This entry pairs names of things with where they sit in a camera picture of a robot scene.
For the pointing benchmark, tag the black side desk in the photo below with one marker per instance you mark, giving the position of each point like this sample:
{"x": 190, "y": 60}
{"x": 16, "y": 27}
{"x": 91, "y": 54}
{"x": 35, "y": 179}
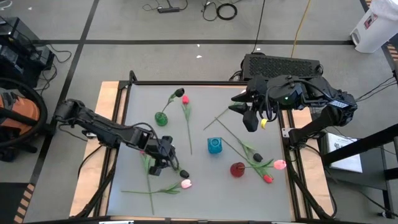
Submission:
{"x": 373, "y": 139}

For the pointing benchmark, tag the red artificial tulip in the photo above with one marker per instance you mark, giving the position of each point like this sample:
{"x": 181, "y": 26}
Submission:
{"x": 185, "y": 99}
{"x": 268, "y": 179}
{"x": 146, "y": 165}

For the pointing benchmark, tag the white paper sheet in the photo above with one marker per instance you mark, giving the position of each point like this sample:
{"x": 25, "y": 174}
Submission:
{"x": 345, "y": 155}

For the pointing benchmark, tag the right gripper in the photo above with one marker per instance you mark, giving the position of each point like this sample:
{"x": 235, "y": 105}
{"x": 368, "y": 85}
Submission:
{"x": 261, "y": 91}

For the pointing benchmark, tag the red glass vase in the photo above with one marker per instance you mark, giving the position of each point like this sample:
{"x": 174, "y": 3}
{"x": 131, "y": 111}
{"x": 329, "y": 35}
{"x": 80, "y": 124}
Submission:
{"x": 237, "y": 170}

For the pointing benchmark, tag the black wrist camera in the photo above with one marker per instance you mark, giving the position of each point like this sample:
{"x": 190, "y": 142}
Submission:
{"x": 167, "y": 140}

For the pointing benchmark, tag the orange and black vacuum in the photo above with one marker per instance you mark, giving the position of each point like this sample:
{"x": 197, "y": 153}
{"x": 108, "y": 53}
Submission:
{"x": 21, "y": 112}

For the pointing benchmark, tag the black equipment stack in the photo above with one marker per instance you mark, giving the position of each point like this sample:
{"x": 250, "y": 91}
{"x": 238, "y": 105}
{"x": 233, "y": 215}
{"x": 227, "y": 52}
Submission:
{"x": 18, "y": 46}

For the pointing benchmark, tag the black metal table frame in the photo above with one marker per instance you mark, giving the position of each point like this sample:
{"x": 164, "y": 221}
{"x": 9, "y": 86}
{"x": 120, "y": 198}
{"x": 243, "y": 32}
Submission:
{"x": 202, "y": 83}

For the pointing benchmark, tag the black artificial tulip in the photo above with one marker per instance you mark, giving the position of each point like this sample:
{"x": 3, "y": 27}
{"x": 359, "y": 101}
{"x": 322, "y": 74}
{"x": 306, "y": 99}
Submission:
{"x": 257, "y": 157}
{"x": 184, "y": 174}
{"x": 179, "y": 92}

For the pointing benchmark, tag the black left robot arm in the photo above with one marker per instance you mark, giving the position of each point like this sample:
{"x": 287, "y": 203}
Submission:
{"x": 93, "y": 124}

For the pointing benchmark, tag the white plastic bin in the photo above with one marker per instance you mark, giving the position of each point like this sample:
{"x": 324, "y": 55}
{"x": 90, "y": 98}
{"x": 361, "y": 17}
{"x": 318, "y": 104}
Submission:
{"x": 373, "y": 28}

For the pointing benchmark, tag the blue glass vase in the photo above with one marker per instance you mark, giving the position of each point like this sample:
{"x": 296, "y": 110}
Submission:
{"x": 214, "y": 145}

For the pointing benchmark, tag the yellow tape tag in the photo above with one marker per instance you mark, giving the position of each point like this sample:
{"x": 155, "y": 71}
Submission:
{"x": 263, "y": 123}

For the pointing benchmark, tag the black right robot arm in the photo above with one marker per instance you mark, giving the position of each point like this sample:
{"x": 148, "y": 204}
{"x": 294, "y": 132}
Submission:
{"x": 329, "y": 119}

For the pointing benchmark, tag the green glass vase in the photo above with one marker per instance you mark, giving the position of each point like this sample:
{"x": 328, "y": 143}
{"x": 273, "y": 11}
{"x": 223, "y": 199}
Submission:
{"x": 161, "y": 119}

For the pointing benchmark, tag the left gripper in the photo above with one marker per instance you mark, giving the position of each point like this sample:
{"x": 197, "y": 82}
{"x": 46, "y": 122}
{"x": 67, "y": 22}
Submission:
{"x": 161, "y": 154}

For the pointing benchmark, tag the black power strip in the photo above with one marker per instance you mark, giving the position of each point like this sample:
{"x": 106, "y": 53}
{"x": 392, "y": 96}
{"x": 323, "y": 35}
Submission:
{"x": 168, "y": 10}

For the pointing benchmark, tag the black mesh computer case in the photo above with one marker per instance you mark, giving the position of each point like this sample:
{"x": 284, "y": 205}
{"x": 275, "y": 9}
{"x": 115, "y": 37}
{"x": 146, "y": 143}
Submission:
{"x": 280, "y": 65}

